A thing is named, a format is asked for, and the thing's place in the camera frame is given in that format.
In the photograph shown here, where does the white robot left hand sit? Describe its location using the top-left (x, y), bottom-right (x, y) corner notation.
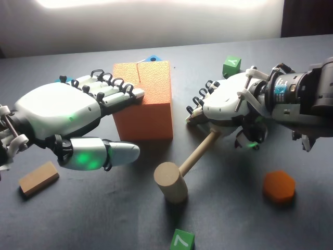
top-left (14, 69), bottom-right (146, 172)

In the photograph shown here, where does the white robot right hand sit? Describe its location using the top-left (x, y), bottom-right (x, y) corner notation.
top-left (185, 72), bottom-right (268, 151)

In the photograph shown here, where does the large orange foam cube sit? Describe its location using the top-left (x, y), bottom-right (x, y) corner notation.
top-left (112, 60), bottom-right (174, 141)

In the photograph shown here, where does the wooden mallet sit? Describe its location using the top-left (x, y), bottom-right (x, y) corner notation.
top-left (153, 128), bottom-right (222, 204)

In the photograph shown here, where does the small green Y block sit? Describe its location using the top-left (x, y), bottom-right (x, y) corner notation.
top-left (222, 56), bottom-right (242, 79)

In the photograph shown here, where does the plain wooden rectangular block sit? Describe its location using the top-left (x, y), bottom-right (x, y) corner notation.
top-left (18, 160), bottom-right (60, 197)

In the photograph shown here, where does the orange hexagon block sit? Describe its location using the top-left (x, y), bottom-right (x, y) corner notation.
top-left (262, 170), bottom-right (297, 204)

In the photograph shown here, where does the small green 7 block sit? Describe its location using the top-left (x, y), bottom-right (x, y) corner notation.
top-left (169, 228), bottom-right (195, 250)

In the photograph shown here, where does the light blue flat piece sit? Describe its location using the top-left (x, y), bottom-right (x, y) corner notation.
top-left (55, 76), bottom-right (76, 84)

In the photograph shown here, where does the grey table cloth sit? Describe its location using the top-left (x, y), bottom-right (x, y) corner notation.
top-left (0, 33), bottom-right (333, 250)

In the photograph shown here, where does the dark curtain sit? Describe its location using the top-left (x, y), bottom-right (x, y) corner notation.
top-left (280, 0), bottom-right (333, 39)

